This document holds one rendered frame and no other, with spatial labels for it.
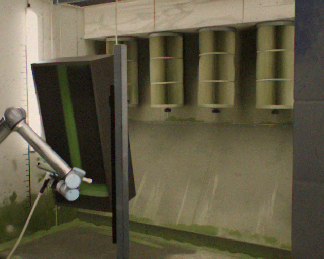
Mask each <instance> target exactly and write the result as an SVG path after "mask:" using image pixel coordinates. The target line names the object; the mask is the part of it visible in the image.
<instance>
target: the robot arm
mask: <svg viewBox="0 0 324 259"><path fill-rule="evenodd" d="M26 118H27V113H26V111H25V110H24V109H23V108H22V107H19V106H15V107H10V108H8V109H6V110H5V112H4V116H3V117H2V118H1V119H0V144H1V143H2V142H3V141H4V140H5V139H6V138H7V137H8V136H9V135H10V134H11V133H12V132H17V133H18V134H19V135H20V136H21V137H22V138H23V139H24V140H25V141H26V142H27V143H28V144H29V145H30V146H31V147H32V148H33V149H34V150H35V151H36V152H37V153H38V154H39V155H40V156H41V157H42V158H43V159H44V160H45V161H46V162H47V163H48V164H49V165H50V166H51V167H52V168H53V169H54V170H55V171H56V172H57V173H58V175H57V174H55V173H54V174H52V173H51V172H49V171H48V172H47V175H46V180H47V179H48V178H49V179H51V180H50V182H48V185H49V186H50V187H51V188H53V189H54V190H55V191H57V192H59V193H61V194H62V195H63V196H64V197H65V198H66V199H67V200H69V201H73V200H76V199H77V198H78V196H79V191H78V189H79V187H80V185H81V182H82V180H83V178H84V176H85V171H84V170H82V169H79V168H76V167H74V168H73V169H72V168H71V167H70V166H69V165H68V164H67V163H66V162H65V161H64V160H63V159H62V158H61V157H60V156H59V155H58V154H57V153H56V152H55V151H54V150H53V149H52V148H51V147H50V146H49V145H48V144H47V143H46V142H45V141H44V140H43V139H42V138H41V137H40V136H39V135H38V134H37V133H36V132H35V131H34V130H33V129H32V128H31V127H30V126H29V125H28V124H27V122H26ZM49 183H50V184H49Z"/></svg>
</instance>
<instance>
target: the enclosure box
mask: <svg viewBox="0 0 324 259"><path fill-rule="evenodd" d="M30 67H31V73H32V78H33V84H34V90H35V96H36V100H37V106H38V111H39V117H40V123H41V129H42V135H43V140H44V141H45V142H46V143H47V144H48V145H49V146H50V147H51V148H52V149H53V150H54V151H55V152H56V153H57V154H58V155H59V156H60V157H61V158H62V159H63V160H64V161H65V162H66V163H67V164H68V165H69V166H70V167H71V168H72V169H73V168H74V167H76V168H79V169H82V170H84V171H85V176H84V178H87V179H91V180H92V182H91V183H88V182H86V181H82V182H81V185H80V187H79V189H78V191H79V196H78V198H77V199H76V200H73V201H69V200H67V199H66V198H65V197H64V196H63V195H62V194H61V193H59V192H57V191H55V190H54V189H53V188H52V193H53V199H54V202H55V205H60V206H67V207H73V208H80V209H88V210H95V211H102V212H109V213H112V177H111V112H110V107H109V94H110V85H114V55H113V54H105V55H86V56H76V57H59V58H54V59H49V60H44V61H39V62H34V63H30ZM128 193H129V201H130V200H131V199H132V198H133V197H135V196H136V191H135V182H134V174H133V166H132V158H131V150H130V142H129V133H128Z"/></svg>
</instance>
